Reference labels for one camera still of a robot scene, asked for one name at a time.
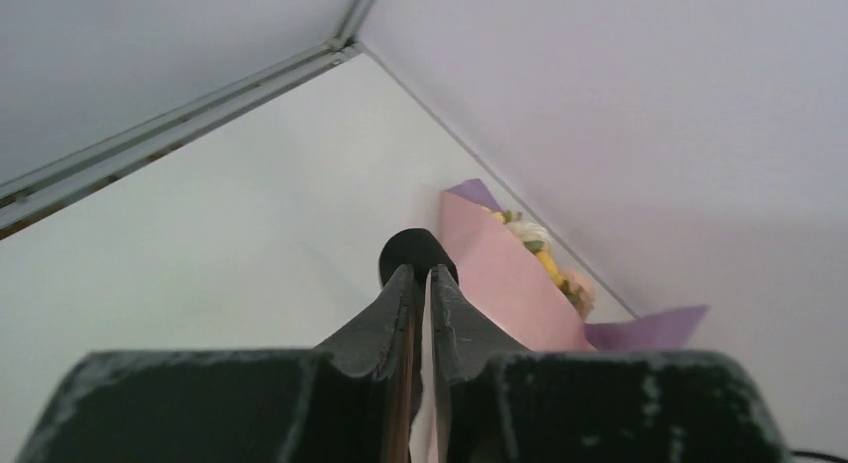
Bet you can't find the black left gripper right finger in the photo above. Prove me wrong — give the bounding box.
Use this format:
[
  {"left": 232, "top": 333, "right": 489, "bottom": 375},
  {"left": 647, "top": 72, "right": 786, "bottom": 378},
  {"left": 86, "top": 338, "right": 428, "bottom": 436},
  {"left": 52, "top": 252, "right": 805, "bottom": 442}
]
[{"left": 431, "top": 266, "right": 792, "bottom": 462}]

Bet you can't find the yellow flower bunch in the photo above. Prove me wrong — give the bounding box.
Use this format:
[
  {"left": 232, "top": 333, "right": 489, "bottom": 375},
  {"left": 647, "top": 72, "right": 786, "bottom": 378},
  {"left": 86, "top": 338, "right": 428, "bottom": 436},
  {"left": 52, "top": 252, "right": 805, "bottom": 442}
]
[{"left": 487, "top": 208, "right": 596, "bottom": 321}]

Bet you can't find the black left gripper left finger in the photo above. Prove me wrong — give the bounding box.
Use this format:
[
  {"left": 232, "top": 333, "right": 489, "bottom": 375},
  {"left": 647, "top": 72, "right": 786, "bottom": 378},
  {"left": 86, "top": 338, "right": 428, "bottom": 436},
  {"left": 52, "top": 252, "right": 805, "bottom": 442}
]
[{"left": 18, "top": 265, "right": 416, "bottom": 462}]

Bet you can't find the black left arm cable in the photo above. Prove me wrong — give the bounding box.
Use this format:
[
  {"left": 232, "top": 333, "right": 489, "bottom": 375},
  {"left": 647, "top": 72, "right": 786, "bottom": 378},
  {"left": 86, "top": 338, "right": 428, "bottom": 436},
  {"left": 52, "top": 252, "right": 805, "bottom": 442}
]
[{"left": 791, "top": 449, "right": 848, "bottom": 463}]

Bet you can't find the pink purple wrapping paper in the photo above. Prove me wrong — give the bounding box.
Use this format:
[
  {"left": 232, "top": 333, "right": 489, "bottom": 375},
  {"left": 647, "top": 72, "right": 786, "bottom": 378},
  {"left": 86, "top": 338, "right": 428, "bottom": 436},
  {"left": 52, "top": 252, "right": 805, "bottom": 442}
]
[{"left": 439, "top": 179, "right": 708, "bottom": 353}]

